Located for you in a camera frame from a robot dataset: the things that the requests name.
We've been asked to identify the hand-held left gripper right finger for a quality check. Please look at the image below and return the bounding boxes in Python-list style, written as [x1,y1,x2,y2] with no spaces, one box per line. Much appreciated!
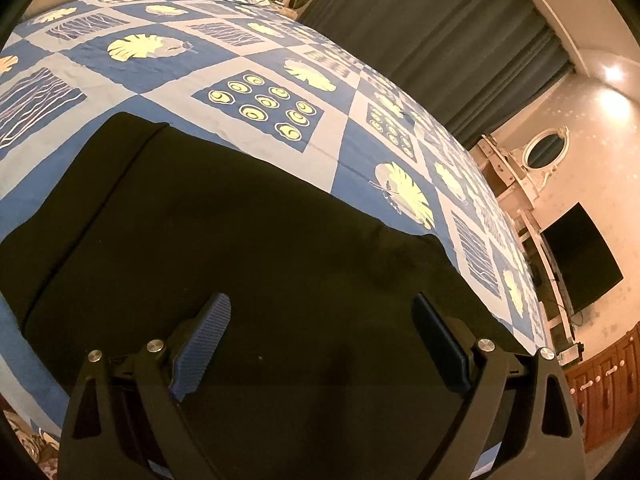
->
[410,292,587,480]

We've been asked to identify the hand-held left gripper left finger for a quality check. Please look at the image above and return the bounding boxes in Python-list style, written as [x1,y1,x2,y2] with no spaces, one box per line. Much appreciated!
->
[56,292,233,480]

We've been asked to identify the black pants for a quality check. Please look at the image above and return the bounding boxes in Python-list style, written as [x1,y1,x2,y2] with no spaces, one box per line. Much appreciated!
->
[0,111,538,480]

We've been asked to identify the black flat television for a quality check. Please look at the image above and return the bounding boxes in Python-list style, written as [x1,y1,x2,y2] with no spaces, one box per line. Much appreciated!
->
[541,202,625,313]

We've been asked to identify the brown wooden cabinet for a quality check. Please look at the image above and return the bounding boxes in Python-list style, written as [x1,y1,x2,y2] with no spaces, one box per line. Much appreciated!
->
[567,322,640,455]

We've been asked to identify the white dressing table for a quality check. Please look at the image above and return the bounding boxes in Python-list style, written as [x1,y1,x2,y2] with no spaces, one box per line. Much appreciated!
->
[475,127,577,353]

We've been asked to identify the floral patterned clothing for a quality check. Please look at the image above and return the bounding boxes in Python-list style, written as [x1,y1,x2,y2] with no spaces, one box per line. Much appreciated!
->
[37,454,69,480]

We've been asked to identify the oval white-framed mirror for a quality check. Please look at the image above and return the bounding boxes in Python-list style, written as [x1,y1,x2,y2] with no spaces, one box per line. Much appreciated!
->
[522,127,571,171]

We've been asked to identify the blue leaf-print bedsheet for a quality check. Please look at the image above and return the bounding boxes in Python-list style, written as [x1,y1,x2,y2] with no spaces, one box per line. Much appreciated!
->
[0,0,548,476]

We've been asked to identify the grey-green curtain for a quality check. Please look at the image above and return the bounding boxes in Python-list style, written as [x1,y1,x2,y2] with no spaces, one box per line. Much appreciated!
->
[297,0,576,150]

